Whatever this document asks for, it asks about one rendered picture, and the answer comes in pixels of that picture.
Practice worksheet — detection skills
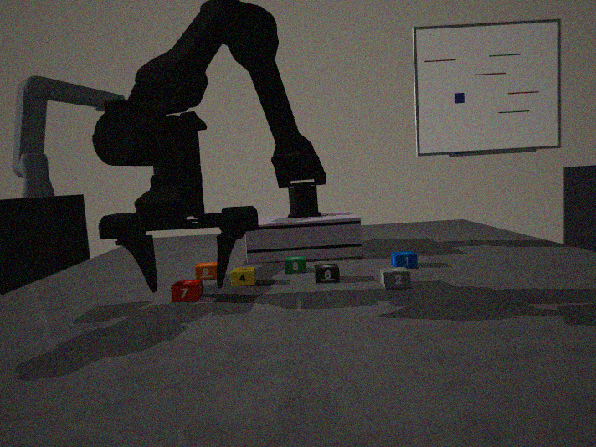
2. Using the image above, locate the blue block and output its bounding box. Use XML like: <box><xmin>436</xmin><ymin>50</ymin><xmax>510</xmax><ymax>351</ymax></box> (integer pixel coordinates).
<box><xmin>391</xmin><ymin>251</ymin><xmax>418</xmax><ymax>268</ymax></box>

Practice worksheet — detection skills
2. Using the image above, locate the yellow block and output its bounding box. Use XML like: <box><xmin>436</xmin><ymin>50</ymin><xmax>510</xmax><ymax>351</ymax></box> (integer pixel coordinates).
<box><xmin>230</xmin><ymin>267</ymin><xmax>256</xmax><ymax>286</ymax></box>

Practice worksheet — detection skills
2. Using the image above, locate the orange block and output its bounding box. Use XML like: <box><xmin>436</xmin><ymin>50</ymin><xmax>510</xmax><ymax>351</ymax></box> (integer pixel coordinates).
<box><xmin>195</xmin><ymin>262</ymin><xmax>217</xmax><ymax>280</ymax></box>

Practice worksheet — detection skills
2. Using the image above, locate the red block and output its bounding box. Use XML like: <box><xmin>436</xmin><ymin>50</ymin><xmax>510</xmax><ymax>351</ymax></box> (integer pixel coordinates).
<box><xmin>171</xmin><ymin>280</ymin><xmax>203</xmax><ymax>302</ymax></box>

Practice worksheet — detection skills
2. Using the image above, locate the green block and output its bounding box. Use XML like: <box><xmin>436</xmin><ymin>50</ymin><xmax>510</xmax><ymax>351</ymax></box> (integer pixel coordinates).
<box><xmin>285</xmin><ymin>256</ymin><xmax>306</xmax><ymax>273</ymax></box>

